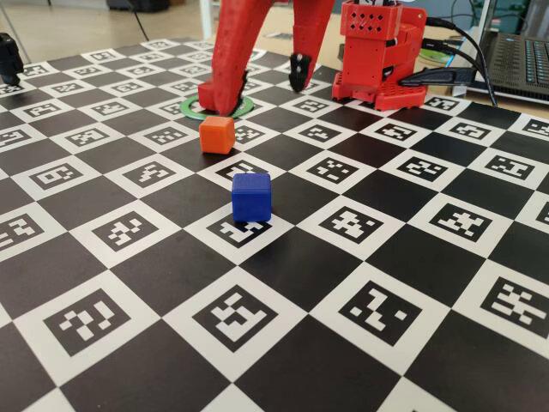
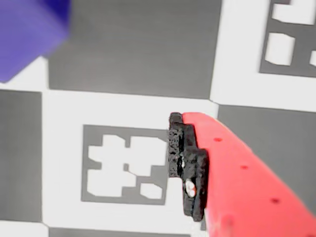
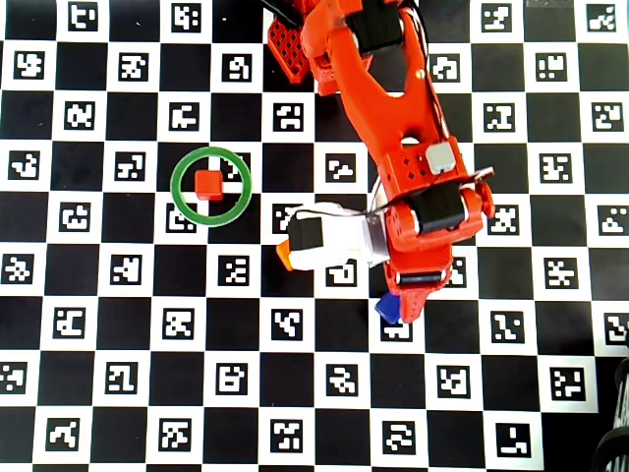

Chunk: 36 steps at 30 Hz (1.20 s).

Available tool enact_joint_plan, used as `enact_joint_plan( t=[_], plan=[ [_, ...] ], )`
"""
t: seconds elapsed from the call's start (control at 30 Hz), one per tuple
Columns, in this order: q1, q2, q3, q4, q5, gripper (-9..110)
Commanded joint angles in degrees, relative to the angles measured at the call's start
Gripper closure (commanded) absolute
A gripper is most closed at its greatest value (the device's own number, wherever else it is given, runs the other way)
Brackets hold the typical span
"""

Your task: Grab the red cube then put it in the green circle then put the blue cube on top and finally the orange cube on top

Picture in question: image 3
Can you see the black white marker checkerboard mat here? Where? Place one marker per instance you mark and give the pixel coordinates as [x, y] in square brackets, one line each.
[147, 344]

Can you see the orange cube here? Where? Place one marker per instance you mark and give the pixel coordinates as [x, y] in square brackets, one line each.
[282, 253]

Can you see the blue cube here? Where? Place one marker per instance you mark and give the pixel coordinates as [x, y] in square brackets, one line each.
[385, 309]

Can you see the red perforated robot base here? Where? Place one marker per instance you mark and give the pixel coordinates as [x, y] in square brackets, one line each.
[287, 54]

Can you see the black flexible tripod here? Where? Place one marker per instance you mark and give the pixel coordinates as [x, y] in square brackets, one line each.
[619, 442]

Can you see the red gripper black motor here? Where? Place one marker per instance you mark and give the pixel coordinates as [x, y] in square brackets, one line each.
[419, 278]

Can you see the red cube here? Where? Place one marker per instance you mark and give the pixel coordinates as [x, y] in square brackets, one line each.
[207, 183]

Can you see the white wrist camera grey tape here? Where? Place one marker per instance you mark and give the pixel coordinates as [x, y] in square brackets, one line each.
[339, 241]

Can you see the red robot arm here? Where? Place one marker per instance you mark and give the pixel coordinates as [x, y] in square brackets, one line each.
[383, 118]

